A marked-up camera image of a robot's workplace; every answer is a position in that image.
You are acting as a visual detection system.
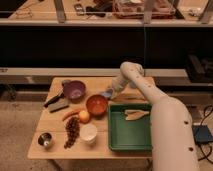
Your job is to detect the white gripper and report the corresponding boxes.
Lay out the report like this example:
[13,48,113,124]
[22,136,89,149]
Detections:
[111,75,129,99]

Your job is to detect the blue sponge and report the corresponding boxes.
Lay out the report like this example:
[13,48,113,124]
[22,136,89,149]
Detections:
[101,89,113,99]

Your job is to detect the orange wooden bowl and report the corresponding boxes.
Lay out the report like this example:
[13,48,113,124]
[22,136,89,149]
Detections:
[86,94,108,116]

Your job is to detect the orange fruit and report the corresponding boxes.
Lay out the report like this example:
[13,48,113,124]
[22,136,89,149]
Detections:
[79,110,90,123]

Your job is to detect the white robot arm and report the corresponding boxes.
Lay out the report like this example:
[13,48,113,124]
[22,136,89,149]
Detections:
[111,62,200,171]

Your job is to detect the wooden spatula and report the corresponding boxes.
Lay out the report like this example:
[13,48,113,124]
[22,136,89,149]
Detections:
[124,110,148,121]

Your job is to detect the purple plastic bowl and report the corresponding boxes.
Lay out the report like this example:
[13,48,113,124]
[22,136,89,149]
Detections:
[63,80,86,101]

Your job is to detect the green plastic tray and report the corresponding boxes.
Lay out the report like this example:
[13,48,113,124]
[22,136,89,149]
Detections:
[108,103,152,151]

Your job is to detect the white cup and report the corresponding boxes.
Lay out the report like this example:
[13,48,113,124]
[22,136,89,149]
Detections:
[80,124,98,144]

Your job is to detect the orange carrot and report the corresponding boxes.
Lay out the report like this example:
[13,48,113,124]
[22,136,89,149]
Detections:
[62,109,81,121]

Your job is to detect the wooden table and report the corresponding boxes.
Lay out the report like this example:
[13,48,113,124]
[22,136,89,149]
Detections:
[28,77,151,162]

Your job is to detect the bunch of dark grapes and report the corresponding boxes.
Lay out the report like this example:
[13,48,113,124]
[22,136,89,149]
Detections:
[64,117,80,148]

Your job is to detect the cluttered tray on shelf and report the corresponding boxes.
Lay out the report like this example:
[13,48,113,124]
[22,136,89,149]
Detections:
[112,0,176,19]

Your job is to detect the black remote control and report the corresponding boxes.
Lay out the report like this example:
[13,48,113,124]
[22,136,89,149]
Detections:
[74,4,85,16]

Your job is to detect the small steel cup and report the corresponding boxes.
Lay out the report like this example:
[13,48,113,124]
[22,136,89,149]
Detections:
[38,133,53,148]

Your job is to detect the blue box on floor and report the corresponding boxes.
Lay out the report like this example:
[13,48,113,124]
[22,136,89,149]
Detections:
[192,125,213,144]

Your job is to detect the eyeglasses on shelf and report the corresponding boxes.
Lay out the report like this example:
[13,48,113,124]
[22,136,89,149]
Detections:
[15,7,33,19]

